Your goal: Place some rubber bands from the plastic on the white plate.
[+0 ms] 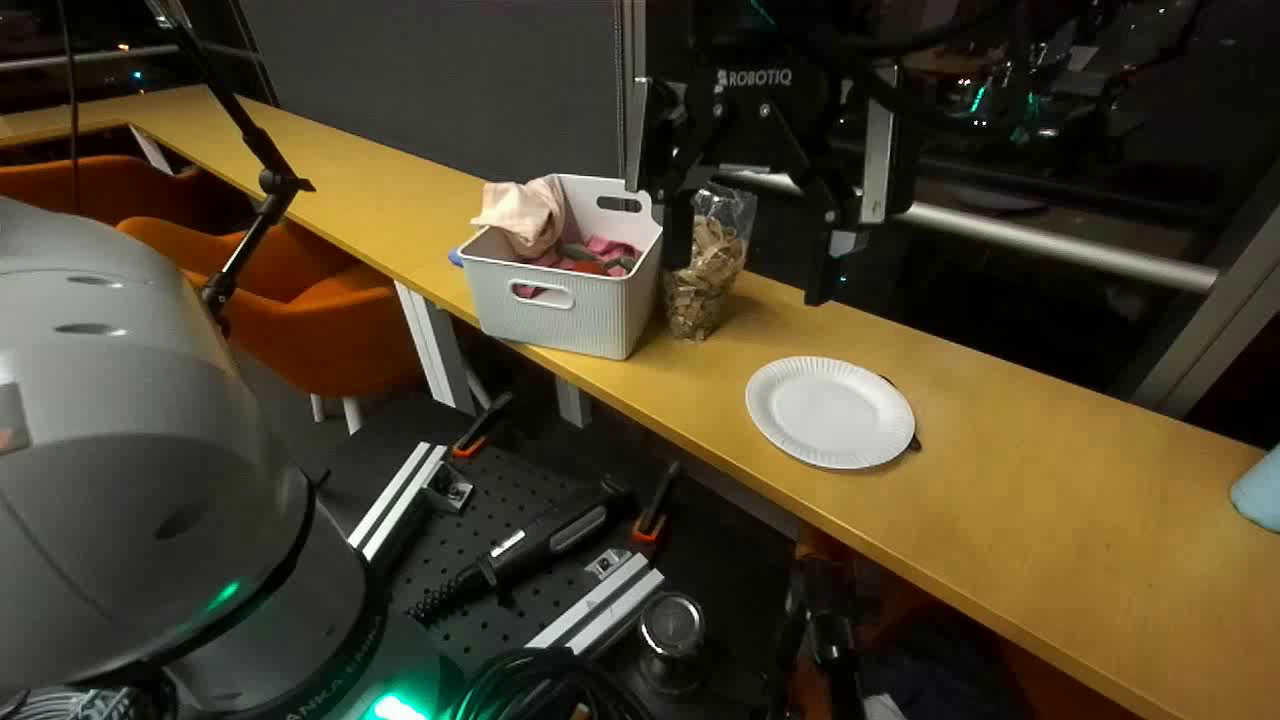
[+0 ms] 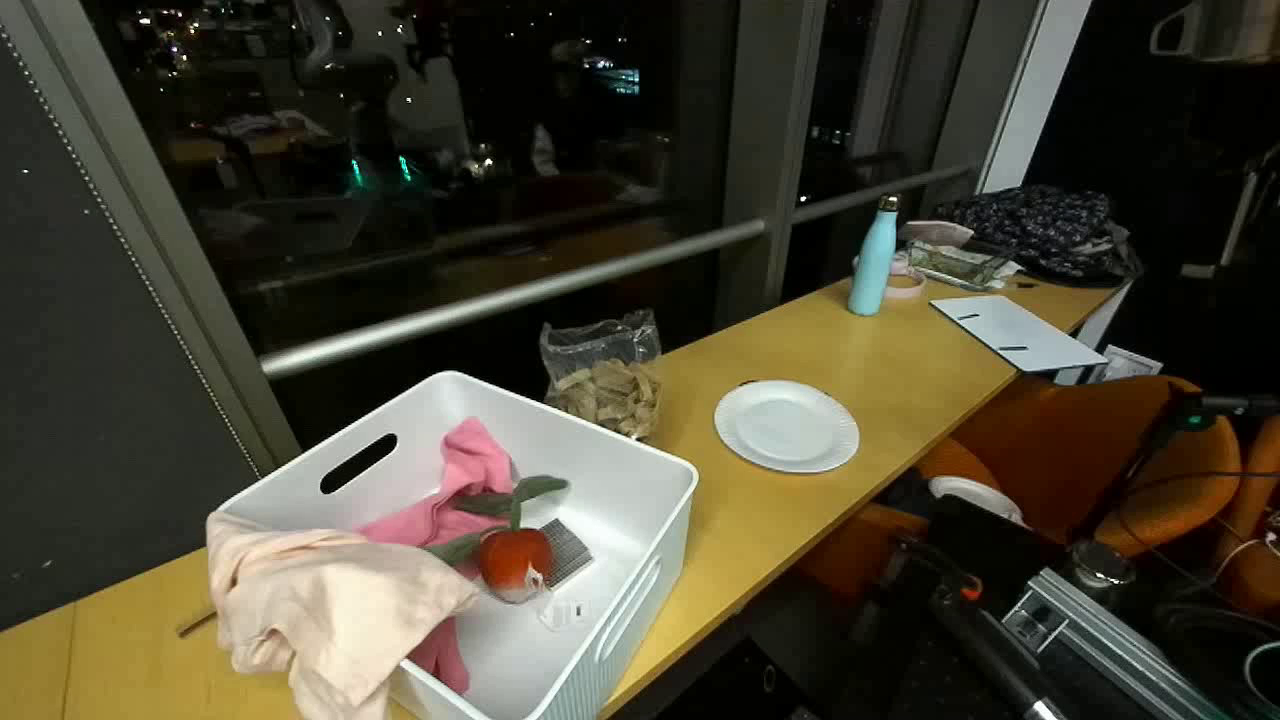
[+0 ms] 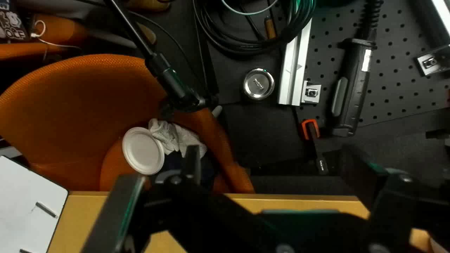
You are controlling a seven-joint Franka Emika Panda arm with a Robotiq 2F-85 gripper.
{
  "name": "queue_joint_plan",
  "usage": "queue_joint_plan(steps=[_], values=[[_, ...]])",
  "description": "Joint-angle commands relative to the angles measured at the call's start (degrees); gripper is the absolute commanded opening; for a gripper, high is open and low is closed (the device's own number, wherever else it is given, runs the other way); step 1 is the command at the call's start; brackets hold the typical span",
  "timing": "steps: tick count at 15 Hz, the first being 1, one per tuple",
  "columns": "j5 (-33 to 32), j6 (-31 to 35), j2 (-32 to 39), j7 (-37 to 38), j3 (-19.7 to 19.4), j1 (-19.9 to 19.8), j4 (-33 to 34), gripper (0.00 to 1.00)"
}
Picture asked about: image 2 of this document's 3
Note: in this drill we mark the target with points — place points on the light blue water bottle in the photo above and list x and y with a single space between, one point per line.
873 264

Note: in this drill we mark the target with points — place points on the dark patterned fabric bag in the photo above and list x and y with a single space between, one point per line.
1059 232

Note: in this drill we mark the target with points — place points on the metal window handrail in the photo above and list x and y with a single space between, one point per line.
431 323

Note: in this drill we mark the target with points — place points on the white paper plate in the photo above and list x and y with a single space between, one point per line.
785 426

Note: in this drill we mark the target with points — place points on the white plastic bin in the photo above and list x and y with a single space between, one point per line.
613 508

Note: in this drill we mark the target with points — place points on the bright pink cloth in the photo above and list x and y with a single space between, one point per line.
472 461

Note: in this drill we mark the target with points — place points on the clear bag of rubber bands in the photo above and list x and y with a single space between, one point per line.
603 371

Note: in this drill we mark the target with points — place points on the orange chair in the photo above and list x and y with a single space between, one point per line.
1135 469

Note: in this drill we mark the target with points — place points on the pale pink cloth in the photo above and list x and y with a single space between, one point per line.
333 613

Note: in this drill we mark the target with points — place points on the red toy tomato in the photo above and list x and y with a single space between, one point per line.
513 561

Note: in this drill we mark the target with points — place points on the white clipboard with paper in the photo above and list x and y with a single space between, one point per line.
1017 332

